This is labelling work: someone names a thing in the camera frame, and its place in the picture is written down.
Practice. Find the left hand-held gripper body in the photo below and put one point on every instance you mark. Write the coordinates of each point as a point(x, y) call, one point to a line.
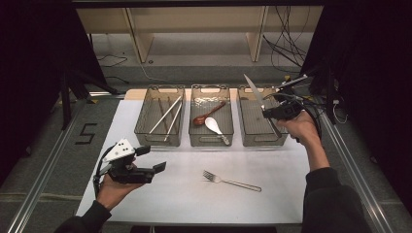
point(126, 174)

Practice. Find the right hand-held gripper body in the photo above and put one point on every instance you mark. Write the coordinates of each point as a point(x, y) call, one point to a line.
point(288, 108)

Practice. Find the smoky clear plastic bin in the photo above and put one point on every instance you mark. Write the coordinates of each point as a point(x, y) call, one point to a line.
point(160, 136)
point(211, 136)
point(252, 129)

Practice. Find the steel fork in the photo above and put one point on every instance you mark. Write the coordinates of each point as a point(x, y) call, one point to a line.
point(210, 176)

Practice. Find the white ceramic spoon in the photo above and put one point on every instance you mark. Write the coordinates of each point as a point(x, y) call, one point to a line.
point(212, 124)

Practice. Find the brown wooden spoon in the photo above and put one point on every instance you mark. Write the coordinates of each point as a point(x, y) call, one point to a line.
point(199, 121)

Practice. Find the person's left hand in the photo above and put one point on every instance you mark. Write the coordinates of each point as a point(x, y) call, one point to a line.
point(113, 191)

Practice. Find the person's right hand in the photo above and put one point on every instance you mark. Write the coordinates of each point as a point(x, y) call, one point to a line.
point(301, 127)

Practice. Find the yellow tape piece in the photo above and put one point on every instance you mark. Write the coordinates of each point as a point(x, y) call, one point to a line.
point(287, 77)
point(93, 101)

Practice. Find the black metal stand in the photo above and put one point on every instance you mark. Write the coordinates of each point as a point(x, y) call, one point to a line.
point(66, 97)
point(328, 87)

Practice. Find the black curtain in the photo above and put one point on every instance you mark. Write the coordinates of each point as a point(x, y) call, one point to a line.
point(372, 64)
point(32, 64)

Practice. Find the beige wooden shelf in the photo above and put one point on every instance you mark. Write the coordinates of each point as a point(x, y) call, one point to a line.
point(194, 19)

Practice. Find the aluminium floor rail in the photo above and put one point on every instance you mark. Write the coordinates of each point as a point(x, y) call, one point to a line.
point(356, 174)
point(42, 181)

